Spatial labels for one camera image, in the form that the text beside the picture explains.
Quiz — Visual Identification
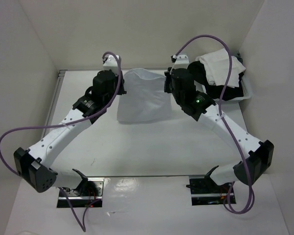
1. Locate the light white skirt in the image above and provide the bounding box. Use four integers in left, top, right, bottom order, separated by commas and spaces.
117, 68, 172, 123

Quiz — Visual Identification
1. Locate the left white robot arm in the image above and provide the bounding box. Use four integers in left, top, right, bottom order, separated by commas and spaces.
14, 70, 126, 193

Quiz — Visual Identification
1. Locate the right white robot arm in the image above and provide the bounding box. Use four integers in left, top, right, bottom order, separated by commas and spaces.
164, 68, 274, 192

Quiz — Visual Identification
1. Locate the black skirt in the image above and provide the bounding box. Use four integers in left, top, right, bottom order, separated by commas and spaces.
187, 61, 244, 101

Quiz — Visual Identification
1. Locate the cream white skirt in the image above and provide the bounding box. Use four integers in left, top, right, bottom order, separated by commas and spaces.
196, 48, 246, 88

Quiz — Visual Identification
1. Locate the white plastic laundry basket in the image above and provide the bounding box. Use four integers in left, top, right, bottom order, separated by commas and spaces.
195, 51, 253, 102

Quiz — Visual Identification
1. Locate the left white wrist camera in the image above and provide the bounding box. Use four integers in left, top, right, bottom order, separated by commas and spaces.
103, 55, 119, 75

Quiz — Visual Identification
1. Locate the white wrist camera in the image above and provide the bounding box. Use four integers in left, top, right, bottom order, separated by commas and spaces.
103, 55, 119, 75
171, 53, 189, 69

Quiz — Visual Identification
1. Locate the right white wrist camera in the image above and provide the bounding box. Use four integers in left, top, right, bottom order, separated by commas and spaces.
171, 53, 189, 69

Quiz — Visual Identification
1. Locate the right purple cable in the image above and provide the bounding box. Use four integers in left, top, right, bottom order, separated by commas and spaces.
172, 35, 256, 213

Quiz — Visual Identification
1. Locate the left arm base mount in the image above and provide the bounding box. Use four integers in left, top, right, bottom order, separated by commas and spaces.
54, 176, 105, 208

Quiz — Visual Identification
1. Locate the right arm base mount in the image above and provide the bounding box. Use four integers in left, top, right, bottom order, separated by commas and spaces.
186, 177, 236, 206

